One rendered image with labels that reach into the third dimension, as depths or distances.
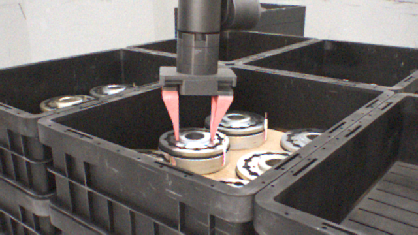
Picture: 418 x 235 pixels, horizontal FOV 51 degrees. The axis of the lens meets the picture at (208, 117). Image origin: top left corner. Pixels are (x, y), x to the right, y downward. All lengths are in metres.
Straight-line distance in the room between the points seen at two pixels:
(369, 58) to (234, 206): 0.80
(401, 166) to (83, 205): 0.44
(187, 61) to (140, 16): 3.82
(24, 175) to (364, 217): 0.43
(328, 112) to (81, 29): 3.46
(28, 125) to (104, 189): 0.13
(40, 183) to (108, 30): 3.63
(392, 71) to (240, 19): 0.55
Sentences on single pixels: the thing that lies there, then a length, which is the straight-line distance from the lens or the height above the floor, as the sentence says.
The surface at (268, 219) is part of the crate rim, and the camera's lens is 0.33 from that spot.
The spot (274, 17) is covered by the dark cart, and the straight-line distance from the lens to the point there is 2.34.
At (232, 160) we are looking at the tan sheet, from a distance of 0.64.
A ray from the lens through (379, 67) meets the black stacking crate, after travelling 1.10.
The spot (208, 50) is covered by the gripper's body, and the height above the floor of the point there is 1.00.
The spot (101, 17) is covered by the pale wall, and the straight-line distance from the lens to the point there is 4.14.
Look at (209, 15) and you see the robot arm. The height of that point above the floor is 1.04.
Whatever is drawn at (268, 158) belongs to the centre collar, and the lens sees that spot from 0.56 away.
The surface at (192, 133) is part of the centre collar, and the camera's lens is 0.64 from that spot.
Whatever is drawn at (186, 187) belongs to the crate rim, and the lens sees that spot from 0.37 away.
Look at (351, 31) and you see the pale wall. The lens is 4.09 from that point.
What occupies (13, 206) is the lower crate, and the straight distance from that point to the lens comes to 0.70.
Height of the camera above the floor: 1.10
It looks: 19 degrees down
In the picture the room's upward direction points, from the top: straight up
